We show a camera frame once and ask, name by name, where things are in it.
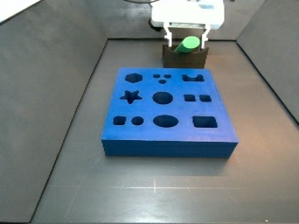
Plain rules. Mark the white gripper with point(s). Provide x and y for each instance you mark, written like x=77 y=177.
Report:
x=197 y=14

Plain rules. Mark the green oval cylinder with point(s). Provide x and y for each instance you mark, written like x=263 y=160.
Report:
x=189 y=44

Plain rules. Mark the black curved fixture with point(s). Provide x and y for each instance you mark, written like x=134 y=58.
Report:
x=183 y=60

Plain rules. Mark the blue foam shape board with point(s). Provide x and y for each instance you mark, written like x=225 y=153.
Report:
x=166 y=113

